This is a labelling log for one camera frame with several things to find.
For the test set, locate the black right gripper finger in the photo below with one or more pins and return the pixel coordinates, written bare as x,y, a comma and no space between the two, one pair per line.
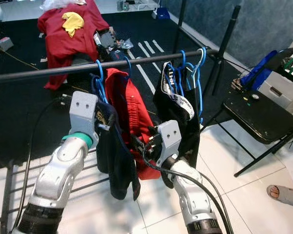
141,146

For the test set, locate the navy garment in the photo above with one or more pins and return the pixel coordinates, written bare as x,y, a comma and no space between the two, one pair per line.
117,165

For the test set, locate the blue plastic clothes hanger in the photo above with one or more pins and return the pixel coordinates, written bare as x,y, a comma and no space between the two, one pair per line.
182,56
101,70
200,92
128,61

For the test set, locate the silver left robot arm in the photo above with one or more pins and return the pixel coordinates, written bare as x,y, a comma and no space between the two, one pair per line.
58,175

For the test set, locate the black garment with white print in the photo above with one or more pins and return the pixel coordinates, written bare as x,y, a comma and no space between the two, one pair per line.
163,122

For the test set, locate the red garment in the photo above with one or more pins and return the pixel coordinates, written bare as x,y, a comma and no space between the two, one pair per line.
132,117

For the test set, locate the black folding chair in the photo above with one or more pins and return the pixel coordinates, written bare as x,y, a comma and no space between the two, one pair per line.
256,112

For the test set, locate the black metal clothes rack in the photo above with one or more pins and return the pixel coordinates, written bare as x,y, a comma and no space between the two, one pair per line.
49,70

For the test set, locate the red draped cloth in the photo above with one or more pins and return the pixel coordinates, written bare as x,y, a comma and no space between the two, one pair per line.
63,48

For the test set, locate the black floor carpet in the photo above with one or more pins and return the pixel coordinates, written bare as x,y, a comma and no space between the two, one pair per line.
19,117

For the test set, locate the long blue bag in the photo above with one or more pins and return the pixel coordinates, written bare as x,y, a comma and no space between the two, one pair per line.
259,66

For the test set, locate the small blue bag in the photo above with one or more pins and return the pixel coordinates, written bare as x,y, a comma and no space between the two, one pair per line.
162,13

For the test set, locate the white storage box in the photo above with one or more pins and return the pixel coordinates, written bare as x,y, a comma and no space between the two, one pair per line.
281,87

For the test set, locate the person foot in grey sandal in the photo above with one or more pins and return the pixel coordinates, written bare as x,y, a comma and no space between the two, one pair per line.
283,195

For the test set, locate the yellow cloth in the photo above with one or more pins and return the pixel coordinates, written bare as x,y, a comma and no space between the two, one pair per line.
72,24

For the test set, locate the white crumpled cloth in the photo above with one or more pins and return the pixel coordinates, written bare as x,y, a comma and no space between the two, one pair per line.
61,5

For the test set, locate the small grey box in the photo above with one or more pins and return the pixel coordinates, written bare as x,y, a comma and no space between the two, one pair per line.
6,44

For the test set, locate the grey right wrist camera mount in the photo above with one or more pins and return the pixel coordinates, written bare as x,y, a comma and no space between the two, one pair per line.
168,139

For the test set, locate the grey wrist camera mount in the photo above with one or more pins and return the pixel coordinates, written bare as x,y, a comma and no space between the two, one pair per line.
168,139
83,112

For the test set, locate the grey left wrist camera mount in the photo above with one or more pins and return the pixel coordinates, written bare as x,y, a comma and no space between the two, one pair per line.
83,112

